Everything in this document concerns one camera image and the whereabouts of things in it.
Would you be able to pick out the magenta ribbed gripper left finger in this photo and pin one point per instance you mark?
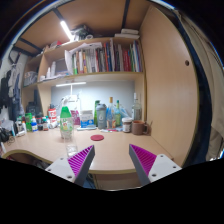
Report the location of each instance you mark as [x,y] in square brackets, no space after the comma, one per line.
[75,168]

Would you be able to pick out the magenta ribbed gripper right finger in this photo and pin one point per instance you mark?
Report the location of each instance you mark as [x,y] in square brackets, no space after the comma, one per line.
[151,167]

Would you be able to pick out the green cap plastic water bottle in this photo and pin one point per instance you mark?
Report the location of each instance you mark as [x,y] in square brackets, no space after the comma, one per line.
[66,123]

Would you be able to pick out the clear drinking glass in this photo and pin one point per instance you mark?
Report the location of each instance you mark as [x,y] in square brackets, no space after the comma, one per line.
[70,146]

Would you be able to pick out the round red coaster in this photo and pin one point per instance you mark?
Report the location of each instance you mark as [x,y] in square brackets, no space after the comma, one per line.
[97,137]

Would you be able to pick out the brown ceramic mug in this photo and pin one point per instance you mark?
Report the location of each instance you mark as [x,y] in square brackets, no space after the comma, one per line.
[139,127]

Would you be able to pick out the white lid brown jar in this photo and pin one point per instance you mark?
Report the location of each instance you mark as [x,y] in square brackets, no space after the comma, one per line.
[126,124]

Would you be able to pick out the blue white box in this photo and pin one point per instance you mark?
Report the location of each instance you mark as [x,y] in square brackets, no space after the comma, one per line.
[86,118]

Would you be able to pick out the clear glass liquor bottle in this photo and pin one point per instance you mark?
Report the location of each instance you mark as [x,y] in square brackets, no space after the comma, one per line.
[136,109]

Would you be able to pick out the small blue white bottle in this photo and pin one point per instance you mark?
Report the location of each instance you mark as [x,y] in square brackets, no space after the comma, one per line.
[34,124]

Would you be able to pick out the red white canister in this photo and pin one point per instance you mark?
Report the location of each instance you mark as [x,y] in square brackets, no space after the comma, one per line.
[52,113]

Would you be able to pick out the green glass bottle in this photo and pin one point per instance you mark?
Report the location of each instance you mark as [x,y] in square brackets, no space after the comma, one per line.
[117,114]

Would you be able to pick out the grey shaker bottle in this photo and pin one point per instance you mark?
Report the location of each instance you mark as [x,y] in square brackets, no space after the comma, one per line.
[101,116]

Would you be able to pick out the clear bottle yellow cap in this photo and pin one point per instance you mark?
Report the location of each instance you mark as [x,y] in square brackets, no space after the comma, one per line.
[111,123]

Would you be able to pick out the dark green tall bottle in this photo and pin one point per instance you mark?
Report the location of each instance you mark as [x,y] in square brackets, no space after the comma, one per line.
[97,102]

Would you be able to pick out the green container left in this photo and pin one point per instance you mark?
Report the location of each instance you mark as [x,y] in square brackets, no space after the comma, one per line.
[28,120]

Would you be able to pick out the under-shelf light strip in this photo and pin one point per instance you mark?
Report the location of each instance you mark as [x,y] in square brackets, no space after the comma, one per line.
[71,84]

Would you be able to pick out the row of books on shelf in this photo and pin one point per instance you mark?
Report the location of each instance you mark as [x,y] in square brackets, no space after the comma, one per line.
[98,57]

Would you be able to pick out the wooden shelving unit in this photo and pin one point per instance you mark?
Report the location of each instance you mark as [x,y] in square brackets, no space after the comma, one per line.
[43,62]

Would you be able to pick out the ceiling tube light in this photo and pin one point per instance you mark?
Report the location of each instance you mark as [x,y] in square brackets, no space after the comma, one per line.
[66,30]

